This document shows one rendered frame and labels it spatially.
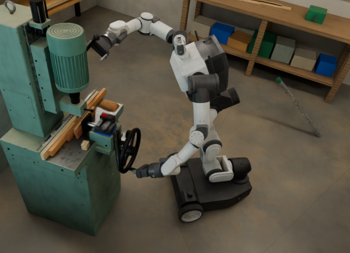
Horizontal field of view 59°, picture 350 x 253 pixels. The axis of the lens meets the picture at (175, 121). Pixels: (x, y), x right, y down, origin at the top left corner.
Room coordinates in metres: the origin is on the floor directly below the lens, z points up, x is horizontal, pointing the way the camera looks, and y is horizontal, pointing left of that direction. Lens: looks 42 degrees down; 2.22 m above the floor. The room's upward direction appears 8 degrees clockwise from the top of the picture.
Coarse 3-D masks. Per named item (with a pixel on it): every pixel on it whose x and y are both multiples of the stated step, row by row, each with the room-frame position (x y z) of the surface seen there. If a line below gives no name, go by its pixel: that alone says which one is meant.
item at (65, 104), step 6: (66, 96) 1.35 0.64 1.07; (60, 102) 1.30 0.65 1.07; (66, 102) 1.30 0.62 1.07; (84, 102) 1.32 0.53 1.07; (60, 108) 1.30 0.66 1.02; (66, 108) 1.29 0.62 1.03; (72, 108) 1.28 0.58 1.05; (78, 108) 1.27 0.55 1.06; (72, 114) 1.28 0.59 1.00; (78, 114) 1.27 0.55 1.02
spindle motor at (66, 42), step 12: (60, 24) 1.36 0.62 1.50; (72, 24) 1.38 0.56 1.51; (48, 36) 1.25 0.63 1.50; (60, 36) 1.25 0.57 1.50; (72, 36) 1.27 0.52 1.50; (84, 36) 1.32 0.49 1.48; (60, 48) 1.23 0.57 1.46; (72, 48) 1.24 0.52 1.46; (84, 48) 1.30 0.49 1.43; (60, 60) 1.23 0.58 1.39; (72, 60) 1.24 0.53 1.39; (84, 60) 1.30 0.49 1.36; (60, 72) 1.23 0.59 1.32; (72, 72) 1.24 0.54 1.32; (84, 72) 1.29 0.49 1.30; (60, 84) 1.24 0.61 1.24; (72, 84) 1.24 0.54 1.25; (84, 84) 1.28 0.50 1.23
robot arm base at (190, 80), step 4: (188, 76) 1.37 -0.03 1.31; (192, 76) 1.32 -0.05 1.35; (216, 76) 1.33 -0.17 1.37; (188, 80) 1.35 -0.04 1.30; (192, 80) 1.29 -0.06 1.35; (216, 80) 1.31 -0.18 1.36; (188, 84) 1.35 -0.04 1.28; (192, 84) 1.27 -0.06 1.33; (216, 84) 1.29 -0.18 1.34; (188, 88) 1.34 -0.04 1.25; (192, 88) 1.27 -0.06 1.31; (216, 88) 1.29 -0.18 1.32; (192, 92) 1.27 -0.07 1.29
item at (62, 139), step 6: (102, 90) 1.62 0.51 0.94; (96, 96) 1.55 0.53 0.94; (102, 96) 1.59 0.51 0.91; (96, 102) 1.51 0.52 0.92; (90, 108) 1.44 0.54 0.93; (66, 132) 1.19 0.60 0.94; (60, 138) 1.14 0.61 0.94; (54, 144) 1.09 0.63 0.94; (60, 144) 1.12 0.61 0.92; (48, 150) 1.04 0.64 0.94; (54, 150) 1.06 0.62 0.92
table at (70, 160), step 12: (96, 108) 1.47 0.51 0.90; (120, 108) 1.51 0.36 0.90; (96, 120) 1.36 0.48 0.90; (72, 144) 1.14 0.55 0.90; (48, 156) 1.04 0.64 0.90; (60, 156) 1.05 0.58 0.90; (72, 156) 1.06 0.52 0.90; (84, 156) 1.07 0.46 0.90; (60, 168) 0.98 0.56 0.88; (72, 168) 0.98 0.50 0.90
